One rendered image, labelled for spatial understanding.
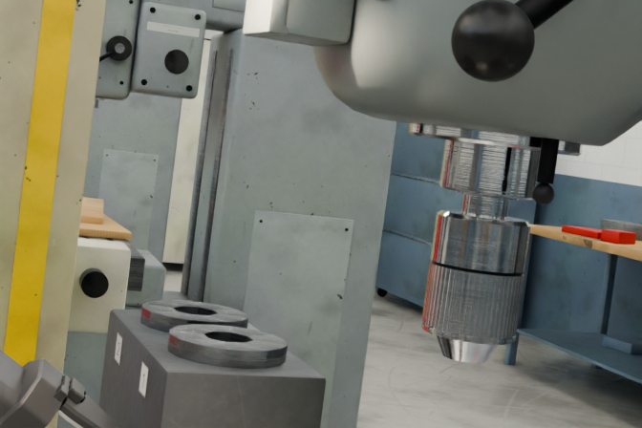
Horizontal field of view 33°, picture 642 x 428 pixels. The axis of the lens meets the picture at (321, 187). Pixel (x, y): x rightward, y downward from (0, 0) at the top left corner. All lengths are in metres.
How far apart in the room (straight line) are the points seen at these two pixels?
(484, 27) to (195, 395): 0.45
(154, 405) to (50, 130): 1.46
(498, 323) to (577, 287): 7.23
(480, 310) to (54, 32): 1.75
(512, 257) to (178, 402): 0.32
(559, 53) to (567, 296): 7.40
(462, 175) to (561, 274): 7.41
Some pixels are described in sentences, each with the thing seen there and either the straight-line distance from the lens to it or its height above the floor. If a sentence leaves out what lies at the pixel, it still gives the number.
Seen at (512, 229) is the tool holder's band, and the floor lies 1.27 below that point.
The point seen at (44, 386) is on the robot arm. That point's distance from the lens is 0.74.
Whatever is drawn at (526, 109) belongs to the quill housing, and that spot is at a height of 1.32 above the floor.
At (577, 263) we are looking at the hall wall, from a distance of 7.78.
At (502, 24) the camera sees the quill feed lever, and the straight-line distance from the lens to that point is 0.39.
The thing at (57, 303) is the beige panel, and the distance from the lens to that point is 2.26.
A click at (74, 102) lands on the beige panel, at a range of 2.22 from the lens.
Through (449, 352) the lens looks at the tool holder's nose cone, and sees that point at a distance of 0.55.
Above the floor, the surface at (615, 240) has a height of 0.90.
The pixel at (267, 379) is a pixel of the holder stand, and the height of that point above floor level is 1.12.
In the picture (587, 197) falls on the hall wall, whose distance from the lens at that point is 7.75.
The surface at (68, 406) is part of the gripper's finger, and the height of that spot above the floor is 1.10.
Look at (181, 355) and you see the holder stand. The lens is 0.81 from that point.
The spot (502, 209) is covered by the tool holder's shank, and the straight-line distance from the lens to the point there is 0.54.
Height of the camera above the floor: 1.30
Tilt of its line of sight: 3 degrees down
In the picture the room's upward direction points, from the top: 7 degrees clockwise
